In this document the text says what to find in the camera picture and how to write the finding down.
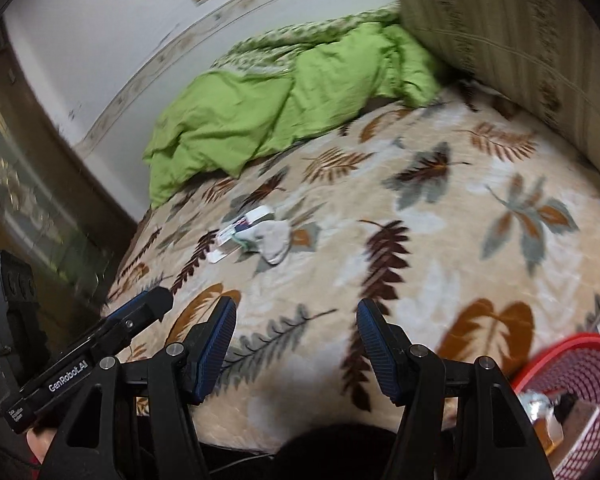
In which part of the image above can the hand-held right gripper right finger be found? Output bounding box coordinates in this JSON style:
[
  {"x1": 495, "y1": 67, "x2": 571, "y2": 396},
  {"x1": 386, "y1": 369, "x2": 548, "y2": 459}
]
[{"x1": 356, "y1": 299, "x2": 556, "y2": 480}]

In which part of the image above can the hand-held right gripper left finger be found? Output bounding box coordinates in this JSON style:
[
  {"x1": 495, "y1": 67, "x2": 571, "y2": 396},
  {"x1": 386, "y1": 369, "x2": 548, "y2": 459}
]
[{"x1": 35, "y1": 296, "x2": 237, "y2": 480}]

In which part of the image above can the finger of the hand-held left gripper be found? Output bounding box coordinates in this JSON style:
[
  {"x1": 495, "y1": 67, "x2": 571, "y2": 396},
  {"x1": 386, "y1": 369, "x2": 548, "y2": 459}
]
[{"x1": 102, "y1": 287, "x2": 175, "y2": 335}]

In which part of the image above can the white teal packet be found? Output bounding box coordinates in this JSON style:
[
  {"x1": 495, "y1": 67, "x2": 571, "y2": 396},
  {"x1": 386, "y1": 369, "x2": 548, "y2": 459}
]
[{"x1": 212, "y1": 205, "x2": 274, "y2": 264}]

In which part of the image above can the grey sock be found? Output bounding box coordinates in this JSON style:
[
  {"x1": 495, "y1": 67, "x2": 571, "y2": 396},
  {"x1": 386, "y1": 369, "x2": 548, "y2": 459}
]
[{"x1": 252, "y1": 222, "x2": 292, "y2": 266}]

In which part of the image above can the silver foil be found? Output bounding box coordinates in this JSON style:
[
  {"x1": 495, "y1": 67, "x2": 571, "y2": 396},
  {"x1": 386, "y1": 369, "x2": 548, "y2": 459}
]
[{"x1": 521, "y1": 389, "x2": 557, "y2": 422}]

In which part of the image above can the orange box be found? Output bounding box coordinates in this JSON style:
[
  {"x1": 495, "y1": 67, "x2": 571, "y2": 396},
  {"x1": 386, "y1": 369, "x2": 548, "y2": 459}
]
[{"x1": 534, "y1": 417, "x2": 567, "y2": 455}]

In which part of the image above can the red plastic basket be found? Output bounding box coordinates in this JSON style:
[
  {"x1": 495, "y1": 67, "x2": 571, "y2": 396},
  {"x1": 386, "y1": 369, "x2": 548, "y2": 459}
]
[{"x1": 510, "y1": 332, "x2": 600, "y2": 480}]

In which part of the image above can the brown cardboard box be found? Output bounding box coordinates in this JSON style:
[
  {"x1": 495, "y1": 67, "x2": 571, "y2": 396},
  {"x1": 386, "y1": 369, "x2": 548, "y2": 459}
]
[{"x1": 555, "y1": 397, "x2": 600, "y2": 467}]

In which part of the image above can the person's dark clothing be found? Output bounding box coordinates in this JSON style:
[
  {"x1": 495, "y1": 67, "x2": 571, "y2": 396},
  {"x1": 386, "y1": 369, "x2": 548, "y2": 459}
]
[{"x1": 275, "y1": 422, "x2": 461, "y2": 480}]

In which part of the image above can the leaf print blanket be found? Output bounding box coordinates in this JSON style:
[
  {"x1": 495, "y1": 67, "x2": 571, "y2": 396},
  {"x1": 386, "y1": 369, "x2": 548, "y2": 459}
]
[{"x1": 102, "y1": 85, "x2": 600, "y2": 456}]

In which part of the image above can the brown wooden wardrobe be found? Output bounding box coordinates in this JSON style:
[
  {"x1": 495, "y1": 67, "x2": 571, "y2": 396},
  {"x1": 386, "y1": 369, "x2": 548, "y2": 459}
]
[{"x1": 0, "y1": 25, "x2": 138, "y2": 313}]

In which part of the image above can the green quilt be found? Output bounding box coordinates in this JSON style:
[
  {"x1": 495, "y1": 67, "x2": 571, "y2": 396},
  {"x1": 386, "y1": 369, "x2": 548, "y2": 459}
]
[{"x1": 142, "y1": 2, "x2": 448, "y2": 209}]

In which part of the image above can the striped headboard cushion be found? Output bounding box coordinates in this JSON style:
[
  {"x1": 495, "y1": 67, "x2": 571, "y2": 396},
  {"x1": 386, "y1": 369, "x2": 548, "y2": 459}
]
[{"x1": 394, "y1": 0, "x2": 600, "y2": 187}]

